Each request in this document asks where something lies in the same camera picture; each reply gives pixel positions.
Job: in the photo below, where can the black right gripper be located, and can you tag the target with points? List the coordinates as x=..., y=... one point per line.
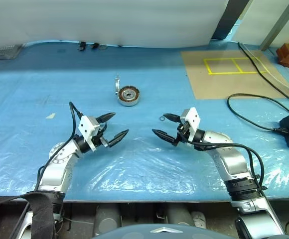
x=184, y=133

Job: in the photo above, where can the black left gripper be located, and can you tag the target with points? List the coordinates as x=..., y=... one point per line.
x=101, y=137

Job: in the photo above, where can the silver round motor body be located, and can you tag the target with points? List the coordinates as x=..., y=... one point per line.
x=129, y=94

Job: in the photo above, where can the thin metal disc part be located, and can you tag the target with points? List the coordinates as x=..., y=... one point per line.
x=116, y=85

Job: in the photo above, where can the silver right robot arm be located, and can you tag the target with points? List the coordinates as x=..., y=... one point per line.
x=234, y=161

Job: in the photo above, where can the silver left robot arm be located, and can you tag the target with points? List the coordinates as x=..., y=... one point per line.
x=57, y=154

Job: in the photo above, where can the blue plastic table sheet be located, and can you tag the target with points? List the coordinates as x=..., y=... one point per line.
x=144, y=161

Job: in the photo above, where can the brown cardboard sheet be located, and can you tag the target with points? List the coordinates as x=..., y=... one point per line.
x=209, y=84

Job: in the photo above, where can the small pale tape piece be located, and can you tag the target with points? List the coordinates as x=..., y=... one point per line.
x=51, y=116

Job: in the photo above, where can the small silver metal part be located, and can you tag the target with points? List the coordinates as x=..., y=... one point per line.
x=102, y=47

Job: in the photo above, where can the small black clip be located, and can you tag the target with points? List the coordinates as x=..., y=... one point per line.
x=95, y=45
x=81, y=46

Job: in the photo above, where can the grey cylinder under table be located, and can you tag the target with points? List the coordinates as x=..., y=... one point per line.
x=178, y=214
x=107, y=216

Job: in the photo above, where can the white part under table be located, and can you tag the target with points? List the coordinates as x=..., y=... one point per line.
x=199, y=219

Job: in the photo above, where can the grey robot torso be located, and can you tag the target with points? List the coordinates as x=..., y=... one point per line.
x=134, y=232

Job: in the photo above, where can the white foam sheet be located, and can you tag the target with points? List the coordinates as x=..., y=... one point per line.
x=109, y=20

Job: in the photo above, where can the clear plastic tube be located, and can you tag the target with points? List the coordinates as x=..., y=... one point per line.
x=287, y=85

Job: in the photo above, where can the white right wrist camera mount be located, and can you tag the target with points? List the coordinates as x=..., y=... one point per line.
x=193, y=117

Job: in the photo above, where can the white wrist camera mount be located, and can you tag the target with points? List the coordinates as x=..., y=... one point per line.
x=86, y=125
x=193, y=117

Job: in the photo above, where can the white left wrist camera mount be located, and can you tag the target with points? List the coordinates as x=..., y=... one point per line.
x=86, y=125

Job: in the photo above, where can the black upright post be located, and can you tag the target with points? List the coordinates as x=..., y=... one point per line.
x=230, y=17

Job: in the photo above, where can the aluminium frame profile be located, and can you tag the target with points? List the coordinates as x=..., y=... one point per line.
x=281, y=23

